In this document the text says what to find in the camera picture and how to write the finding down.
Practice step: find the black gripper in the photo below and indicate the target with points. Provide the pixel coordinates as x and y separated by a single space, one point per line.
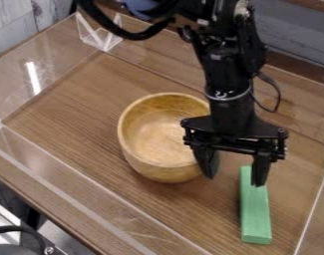
232 128

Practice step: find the green rectangular block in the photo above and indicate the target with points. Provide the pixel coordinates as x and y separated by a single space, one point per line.
255 213

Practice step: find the brown wooden bowl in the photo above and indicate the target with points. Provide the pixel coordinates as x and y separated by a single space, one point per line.
150 136

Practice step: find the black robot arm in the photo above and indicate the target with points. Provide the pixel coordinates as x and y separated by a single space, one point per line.
223 33

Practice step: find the clear acrylic corner bracket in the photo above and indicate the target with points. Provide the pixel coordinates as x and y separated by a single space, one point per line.
97 38

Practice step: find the black metal table bracket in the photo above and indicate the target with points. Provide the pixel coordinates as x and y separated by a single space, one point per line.
29 241

